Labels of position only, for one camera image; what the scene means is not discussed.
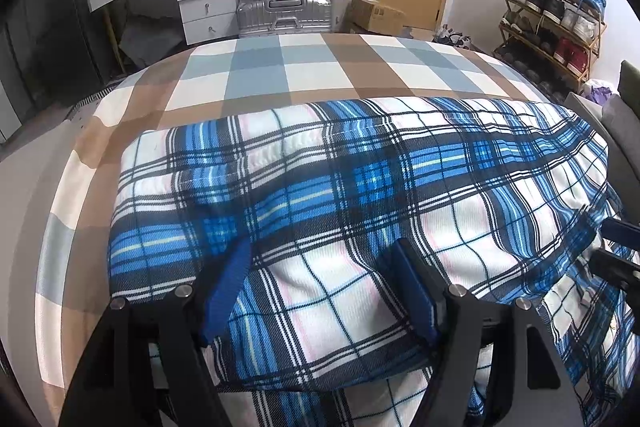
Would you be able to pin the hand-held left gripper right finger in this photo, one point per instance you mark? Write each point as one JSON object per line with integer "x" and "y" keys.
{"x": 415, "y": 292}

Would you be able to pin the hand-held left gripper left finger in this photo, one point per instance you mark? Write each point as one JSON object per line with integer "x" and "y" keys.
{"x": 227, "y": 292}

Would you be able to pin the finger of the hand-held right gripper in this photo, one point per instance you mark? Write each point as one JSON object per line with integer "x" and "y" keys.
{"x": 622, "y": 234}
{"x": 617, "y": 269}

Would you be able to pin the blue plaid shirt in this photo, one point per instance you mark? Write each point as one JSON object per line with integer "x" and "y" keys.
{"x": 375, "y": 182}

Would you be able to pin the purple bag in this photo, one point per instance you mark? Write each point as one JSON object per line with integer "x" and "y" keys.
{"x": 600, "y": 93}

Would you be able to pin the checked bed sheet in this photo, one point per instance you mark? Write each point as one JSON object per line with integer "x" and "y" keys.
{"x": 255, "y": 67}

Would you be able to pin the wooden shoe rack with shoes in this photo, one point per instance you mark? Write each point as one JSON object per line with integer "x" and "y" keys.
{"x": 555, "y": 7}

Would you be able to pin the black white sandals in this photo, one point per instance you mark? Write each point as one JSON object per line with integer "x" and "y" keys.
{"x": 452, "y": 38}

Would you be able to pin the grey bag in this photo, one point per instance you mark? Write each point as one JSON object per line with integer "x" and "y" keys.
{"x": 150, "y": 39}

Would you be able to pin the yellow stick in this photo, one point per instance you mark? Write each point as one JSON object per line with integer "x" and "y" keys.
{"x": 114, "y": 39}

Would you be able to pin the brown cardboard box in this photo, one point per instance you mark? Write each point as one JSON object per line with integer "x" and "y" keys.
{"x": 375, "y": 14}

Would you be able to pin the silver suitcase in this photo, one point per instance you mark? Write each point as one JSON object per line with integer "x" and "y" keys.
{"x": 285, "y": 17}

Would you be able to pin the dark glass wardrobe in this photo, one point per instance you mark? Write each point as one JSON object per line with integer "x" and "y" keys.
{"x": 30, "y": 57}

